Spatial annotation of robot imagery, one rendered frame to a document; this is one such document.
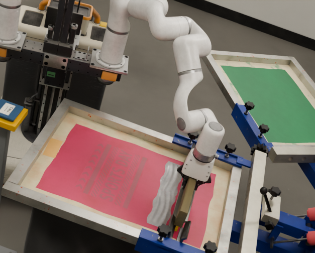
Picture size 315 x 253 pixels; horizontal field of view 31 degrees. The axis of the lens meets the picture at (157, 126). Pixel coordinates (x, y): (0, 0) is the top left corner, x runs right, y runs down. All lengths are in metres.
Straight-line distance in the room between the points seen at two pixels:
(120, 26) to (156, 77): 2.30
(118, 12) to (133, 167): 0.61
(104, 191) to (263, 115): 1.01
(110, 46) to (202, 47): 0.48
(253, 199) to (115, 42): 0.83
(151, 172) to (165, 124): 1.90
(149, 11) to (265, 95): 1.06
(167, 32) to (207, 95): 2.57
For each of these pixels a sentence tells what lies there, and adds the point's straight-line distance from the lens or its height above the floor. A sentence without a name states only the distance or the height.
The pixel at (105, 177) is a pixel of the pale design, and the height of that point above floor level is 0.95.
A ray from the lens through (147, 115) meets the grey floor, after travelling 4.09.
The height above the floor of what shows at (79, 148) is 0.95.
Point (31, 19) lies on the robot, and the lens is 3.04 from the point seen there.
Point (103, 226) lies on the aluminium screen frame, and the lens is 1.90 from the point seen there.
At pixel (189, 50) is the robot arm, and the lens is 1.94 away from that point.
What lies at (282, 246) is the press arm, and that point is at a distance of 2.20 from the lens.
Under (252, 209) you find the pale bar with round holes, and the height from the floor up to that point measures 1.04.
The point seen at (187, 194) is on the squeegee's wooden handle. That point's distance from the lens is 1.98.
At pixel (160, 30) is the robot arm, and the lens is 1.99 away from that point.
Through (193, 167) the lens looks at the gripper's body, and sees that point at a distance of 2.00.
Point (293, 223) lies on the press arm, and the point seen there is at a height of 1.04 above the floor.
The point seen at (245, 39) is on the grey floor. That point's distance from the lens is 5.60.
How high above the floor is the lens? 2.39
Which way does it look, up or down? 37 degrees down
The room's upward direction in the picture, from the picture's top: 19 degrees clockwise
